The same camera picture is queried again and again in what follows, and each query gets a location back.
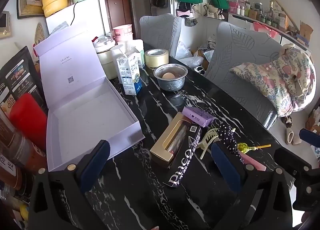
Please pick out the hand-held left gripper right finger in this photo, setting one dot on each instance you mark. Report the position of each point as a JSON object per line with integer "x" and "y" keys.
{"x": 225, "y": 167}

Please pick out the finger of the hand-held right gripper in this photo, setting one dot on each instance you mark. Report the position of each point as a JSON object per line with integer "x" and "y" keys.
{"x": 292, "y": 161}
{"x": 311, "y": 137}

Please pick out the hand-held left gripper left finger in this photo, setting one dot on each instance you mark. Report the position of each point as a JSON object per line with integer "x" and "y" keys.
{"x": 96, "y": 162}

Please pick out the yellow lollipop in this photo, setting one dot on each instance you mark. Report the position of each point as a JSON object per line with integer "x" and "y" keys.
{"x": 243, "y": 148}

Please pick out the black polka dot scrunchie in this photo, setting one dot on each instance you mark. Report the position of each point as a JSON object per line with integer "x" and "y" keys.
{"x": 227, "y": 135}

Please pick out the cream hair claw clip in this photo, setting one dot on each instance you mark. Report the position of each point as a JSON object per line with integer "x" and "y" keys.
{"x": 208, "y": 136}

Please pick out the long black cosmetic box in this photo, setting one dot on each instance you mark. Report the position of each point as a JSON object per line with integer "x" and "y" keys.
{"x": 183, "y": 160}

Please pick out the white gift box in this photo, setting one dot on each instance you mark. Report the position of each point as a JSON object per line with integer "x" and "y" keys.
{"x": 87, "y": 110}

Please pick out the purple cosmetic box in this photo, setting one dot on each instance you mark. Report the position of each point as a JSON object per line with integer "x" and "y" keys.
{"x": 197, "y": 117}

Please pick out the gold box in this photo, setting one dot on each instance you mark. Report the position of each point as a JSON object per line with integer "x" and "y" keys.
{"x": 162, "y": 145}

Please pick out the beige slippers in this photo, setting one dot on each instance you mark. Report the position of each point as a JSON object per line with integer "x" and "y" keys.
{"x": 292, "y": 137}

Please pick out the pink flat stick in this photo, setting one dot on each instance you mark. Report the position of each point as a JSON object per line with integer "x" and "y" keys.
{"x": 255, "y": 163}

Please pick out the floral cushion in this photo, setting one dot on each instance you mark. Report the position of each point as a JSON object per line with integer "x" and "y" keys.
{"x": 282, "y": 80}

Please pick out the clear jar of brown granules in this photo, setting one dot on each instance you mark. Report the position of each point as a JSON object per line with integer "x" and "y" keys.
{"x": 25, "y": 150}

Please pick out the red canister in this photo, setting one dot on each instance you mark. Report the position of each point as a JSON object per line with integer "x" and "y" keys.
{"x": 27, "y": 117}

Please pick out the white blue milk carton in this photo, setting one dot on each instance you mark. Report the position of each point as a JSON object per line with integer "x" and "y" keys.
{"x": 130, "y": 77}

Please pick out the metal bowl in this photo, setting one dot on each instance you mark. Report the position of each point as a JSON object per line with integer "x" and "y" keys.
{"x": 172, "y": 84}

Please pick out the white blender jar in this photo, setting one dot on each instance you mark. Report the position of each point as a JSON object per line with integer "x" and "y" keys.
{"x": 106, "y": 62}

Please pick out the panda slippers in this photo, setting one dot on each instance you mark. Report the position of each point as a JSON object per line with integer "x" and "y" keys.
{"x": 199, "y": 70}

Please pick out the brown egg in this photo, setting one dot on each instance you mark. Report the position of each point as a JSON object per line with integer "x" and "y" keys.
{"x": 167, "y": 75}

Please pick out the grey leaf pattern chair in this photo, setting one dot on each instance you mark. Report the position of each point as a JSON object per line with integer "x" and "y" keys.
{"x": 240, "y": 45}
{"x": 160, "y": 32}

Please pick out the beige tape roll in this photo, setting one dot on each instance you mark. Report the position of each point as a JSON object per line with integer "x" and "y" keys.
{"x": 156, "y": 61}

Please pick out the black printed food bag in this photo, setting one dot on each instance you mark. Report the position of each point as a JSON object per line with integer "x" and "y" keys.
{"x": 17, "y": 75}

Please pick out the white paper towel roll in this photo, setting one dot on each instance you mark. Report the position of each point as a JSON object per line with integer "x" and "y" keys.
{"x": 137, "y": 45}

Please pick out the shelf of bottles and jars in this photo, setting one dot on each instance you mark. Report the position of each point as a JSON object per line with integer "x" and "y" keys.
{"x": 270, "y": 19}

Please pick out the stack of pink paper cups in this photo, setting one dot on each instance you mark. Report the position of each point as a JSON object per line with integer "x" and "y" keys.
{"x": 122, "y": 32}

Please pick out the round woven fan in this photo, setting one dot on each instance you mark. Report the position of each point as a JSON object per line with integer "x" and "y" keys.
{"x": 40, "y": 32}

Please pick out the white refrigerator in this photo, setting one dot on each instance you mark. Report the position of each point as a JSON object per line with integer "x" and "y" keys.
{"x": 82, "y": 15}

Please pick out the brown door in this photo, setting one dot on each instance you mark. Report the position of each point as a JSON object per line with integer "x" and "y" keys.
{"x": 120, "y": 5}

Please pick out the yellow cooking pot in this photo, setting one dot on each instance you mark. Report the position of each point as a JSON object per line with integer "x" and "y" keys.
{"x": 53, "y": 5}

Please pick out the wall intercom panel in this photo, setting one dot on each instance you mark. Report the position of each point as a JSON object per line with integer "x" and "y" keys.
{"x": 4, "y": 24}

